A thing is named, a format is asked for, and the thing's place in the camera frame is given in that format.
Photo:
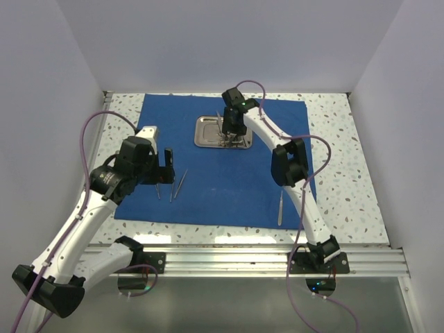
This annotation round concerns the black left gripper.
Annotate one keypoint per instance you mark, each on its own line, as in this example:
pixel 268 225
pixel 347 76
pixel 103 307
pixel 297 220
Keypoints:
pixel 161 174

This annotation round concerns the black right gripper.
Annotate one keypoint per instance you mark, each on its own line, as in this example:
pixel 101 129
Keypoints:
pixel 227 127

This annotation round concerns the steel tweezers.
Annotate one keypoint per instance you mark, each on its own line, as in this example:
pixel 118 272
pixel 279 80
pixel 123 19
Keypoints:
pixel 180 184

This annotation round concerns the thin steel probe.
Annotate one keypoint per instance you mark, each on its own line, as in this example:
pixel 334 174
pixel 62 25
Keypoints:
pixel 172 190

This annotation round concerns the steel forceps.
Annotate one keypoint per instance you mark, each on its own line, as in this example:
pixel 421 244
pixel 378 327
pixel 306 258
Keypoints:
pixel 157 188

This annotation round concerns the blue surgical cloth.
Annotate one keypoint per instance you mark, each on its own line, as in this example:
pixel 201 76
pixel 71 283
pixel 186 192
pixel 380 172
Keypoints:
pixel 229 187

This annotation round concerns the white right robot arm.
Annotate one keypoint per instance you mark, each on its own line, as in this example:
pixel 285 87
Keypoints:
pixel 289 169

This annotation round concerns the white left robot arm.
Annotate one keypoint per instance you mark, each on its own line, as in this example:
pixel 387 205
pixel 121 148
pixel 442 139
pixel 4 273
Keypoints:
pixel 56 280

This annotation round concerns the steel instrument tray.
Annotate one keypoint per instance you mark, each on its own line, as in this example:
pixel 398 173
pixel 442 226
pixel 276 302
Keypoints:
pixel 207 134

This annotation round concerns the steel hemostat clamp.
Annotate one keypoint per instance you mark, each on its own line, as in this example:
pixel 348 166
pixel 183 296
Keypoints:
pixel 231 141

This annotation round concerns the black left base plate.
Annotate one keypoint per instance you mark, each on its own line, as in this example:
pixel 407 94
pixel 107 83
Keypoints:
pixel 155 259

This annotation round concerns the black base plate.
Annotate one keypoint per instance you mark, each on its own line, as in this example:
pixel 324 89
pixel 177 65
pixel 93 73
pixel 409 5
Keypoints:
pixel 302 264
pixel 155 259

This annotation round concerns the aluminium front rail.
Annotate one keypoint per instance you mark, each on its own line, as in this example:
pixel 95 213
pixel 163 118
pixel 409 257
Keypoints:
pixel 270 261

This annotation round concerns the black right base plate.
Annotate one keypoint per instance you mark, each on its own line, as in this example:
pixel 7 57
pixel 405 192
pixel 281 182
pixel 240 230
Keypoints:
pixel 302 264

